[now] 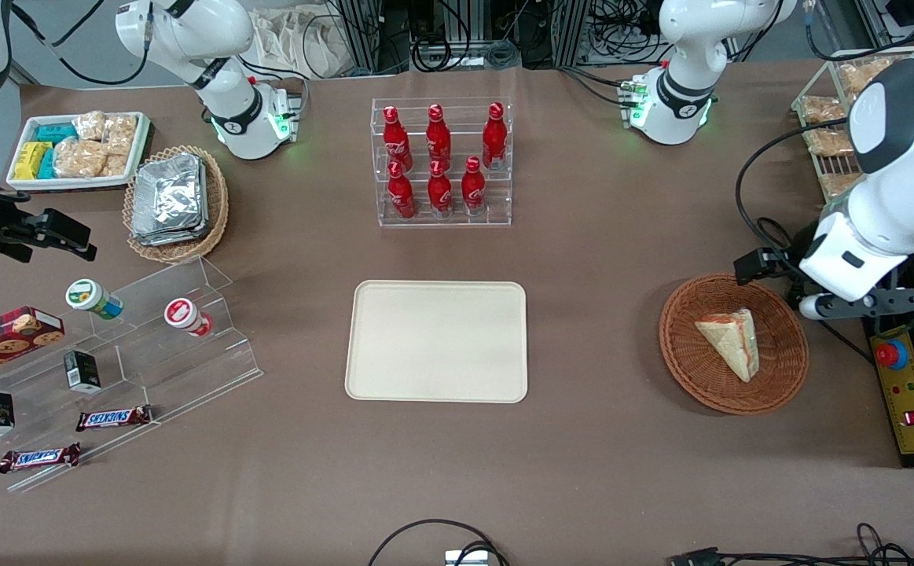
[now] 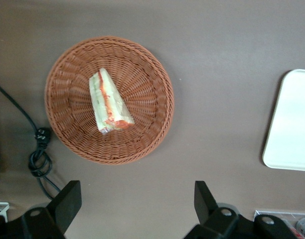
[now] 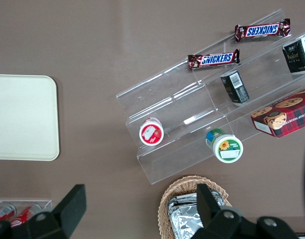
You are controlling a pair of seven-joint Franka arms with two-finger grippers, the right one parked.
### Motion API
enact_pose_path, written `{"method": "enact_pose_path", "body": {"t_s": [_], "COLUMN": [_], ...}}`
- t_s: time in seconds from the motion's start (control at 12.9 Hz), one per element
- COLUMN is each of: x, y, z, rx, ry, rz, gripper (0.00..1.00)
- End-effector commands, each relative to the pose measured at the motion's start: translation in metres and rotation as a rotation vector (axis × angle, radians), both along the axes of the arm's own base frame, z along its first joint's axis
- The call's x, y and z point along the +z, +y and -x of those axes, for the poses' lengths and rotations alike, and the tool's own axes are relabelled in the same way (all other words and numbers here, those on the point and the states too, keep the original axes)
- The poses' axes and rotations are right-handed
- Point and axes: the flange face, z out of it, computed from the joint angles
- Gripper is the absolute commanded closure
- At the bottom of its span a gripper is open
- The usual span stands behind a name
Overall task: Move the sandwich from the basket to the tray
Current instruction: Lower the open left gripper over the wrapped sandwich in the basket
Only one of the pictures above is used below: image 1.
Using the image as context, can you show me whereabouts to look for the yellow snack packet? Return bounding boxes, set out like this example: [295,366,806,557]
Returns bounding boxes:
[13,141,52,181]

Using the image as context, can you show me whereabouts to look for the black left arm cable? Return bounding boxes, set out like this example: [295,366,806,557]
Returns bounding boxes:
[733,118,875,260]

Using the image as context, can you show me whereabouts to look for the clear acrylic bottle rack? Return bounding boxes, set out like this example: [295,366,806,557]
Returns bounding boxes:
[371,97,514,230]

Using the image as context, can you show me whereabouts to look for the clear acrylic stepped shelf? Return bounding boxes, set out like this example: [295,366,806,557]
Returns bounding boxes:
[0,255,264,494]

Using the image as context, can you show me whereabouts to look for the green lid cup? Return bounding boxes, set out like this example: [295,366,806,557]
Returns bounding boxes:
[64,278,125,322]

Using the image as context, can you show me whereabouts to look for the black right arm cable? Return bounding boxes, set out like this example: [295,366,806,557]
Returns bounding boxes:
[10,0,152,87]

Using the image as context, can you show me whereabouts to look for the silver foil packs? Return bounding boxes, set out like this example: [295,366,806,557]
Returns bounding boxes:
[130,152,211,248]

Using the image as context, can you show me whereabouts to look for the round brown wicker basket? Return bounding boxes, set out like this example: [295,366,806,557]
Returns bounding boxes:
[659,272,810,416]

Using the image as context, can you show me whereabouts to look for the small black carton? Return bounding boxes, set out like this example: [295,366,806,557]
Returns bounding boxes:
[62,349,103,395]

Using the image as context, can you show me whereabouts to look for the beige plastic tray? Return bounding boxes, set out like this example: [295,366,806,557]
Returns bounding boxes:
[345,280,529,405]

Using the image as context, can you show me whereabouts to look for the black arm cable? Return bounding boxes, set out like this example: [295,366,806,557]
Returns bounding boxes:
[733,118,875,260]
[10,0,152,87]

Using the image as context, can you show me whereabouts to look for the bagged fried snack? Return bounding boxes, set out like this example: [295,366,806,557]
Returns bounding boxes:
[806,127,857,157]
[820,171,866,202]
[800,95,850,127]
[837,58,896,97]

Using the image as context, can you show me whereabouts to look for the black cable bundle with connector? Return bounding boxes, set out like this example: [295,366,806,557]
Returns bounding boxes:
[667,522,914,566]

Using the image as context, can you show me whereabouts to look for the white rectangular snack tray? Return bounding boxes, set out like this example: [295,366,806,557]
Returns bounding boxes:
[6,111,152,193]

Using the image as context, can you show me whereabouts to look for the white cloth bag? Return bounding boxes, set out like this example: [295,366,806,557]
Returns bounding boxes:
[251,6,357,80]

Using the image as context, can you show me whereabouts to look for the brown Snickers bar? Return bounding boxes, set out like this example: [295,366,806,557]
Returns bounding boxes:
[0,442,83,475]
[75,404,154,433]

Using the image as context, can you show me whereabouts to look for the black power cable with plug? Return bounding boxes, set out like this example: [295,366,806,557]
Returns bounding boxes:
[754,215,875,365]

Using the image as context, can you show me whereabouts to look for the red lid cup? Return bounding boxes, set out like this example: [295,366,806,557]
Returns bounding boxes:
[163,296,215,339]

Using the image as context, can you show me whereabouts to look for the red emergency stop button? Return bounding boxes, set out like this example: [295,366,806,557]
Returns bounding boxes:
[875,341,910,371]

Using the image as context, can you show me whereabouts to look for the white wire rack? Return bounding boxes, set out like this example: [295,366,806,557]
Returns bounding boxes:
[790,47,914,215]

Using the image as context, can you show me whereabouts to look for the triangular sandwich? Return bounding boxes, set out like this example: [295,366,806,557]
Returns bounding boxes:
[695,307,761,384]

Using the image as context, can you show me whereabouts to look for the black looped cable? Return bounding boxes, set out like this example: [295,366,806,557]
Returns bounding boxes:
[367,518,511,566]

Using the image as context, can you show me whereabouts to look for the red cola bottle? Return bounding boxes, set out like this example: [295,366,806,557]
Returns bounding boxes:
[425,103,453,167]
[382,105,413,171]
[481,101,508,171]
[427,159,454,219]
[387,161,418,220]
[461,156,487,216]

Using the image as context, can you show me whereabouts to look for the red plaid cookie box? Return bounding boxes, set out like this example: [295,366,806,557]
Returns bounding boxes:
[0,306,66,385]

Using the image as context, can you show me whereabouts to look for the oval tan wicker basket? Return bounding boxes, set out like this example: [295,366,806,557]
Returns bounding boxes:
[123,145,230,265]

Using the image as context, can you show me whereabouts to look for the black right wrist cable box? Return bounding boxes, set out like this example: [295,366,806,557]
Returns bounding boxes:
[21,208,99,263]

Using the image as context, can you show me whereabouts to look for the aluminium frame post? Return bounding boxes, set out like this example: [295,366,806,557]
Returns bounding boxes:
[335,0,396,76]
[552,0,593,68]

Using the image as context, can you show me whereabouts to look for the black coiled cable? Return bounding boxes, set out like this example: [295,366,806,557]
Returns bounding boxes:
[411,31,475,73]

